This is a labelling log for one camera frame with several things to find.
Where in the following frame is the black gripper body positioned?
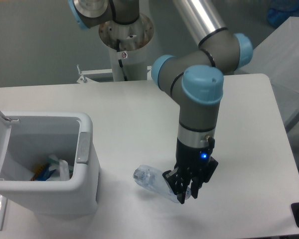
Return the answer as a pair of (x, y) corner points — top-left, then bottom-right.
(175, 137), (218, 182)

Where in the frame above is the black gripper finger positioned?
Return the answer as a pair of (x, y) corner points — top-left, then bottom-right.
(190, 175), (209, 199)
(162, 168), (191, 204)

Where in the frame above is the clear plastic water bottle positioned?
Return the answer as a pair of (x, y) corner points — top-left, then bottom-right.
(133, 165), (179, 203)

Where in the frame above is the clear plastic wrapper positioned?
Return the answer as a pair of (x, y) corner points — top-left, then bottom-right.
(47, 154), (74, 181)

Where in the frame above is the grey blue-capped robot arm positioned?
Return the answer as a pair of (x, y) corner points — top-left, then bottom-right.
(69, 0), (253, 203)

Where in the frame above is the white plastic trash can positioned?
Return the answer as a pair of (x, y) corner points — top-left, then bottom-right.
(0, 111), (100, 215)

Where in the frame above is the grey covered side table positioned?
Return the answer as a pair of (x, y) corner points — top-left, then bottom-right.
(235, 17), (299, 131)

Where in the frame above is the blue yellow snack package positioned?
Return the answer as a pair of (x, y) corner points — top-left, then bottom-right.
(30, 163), (56, 181)

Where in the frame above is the blue plastic bag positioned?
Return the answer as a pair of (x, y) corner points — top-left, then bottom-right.
(267, 0), (299, 28)

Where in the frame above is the white pedestal base bracket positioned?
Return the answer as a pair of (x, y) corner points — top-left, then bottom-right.
(76, 64), (154, 84)

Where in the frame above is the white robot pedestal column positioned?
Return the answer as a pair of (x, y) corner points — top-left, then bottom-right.
(99, 13), (154, 82)

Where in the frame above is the black cable on pedestal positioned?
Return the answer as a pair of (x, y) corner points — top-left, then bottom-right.
(116, 38), (129, 81)

